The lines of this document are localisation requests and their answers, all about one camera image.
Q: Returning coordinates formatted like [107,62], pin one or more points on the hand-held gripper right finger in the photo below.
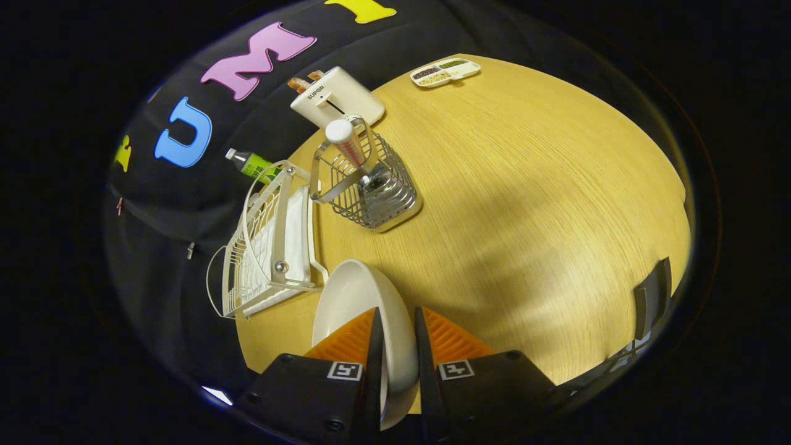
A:
[426,383]

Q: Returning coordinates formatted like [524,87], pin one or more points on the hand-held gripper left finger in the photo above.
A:
[374,371]

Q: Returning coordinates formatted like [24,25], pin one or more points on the white round plate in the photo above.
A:
[352,290]

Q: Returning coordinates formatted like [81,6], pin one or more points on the green label drink bottle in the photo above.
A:
[253,164]

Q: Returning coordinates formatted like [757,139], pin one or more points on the white toaster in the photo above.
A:
[346,99]

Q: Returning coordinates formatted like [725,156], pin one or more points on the black backdrop cloth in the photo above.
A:
[154,204]

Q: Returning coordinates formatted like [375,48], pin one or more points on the toast bread slice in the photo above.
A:
[315,75]
[298,84]

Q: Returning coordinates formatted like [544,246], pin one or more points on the white divided snack tray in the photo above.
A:
[445,71]

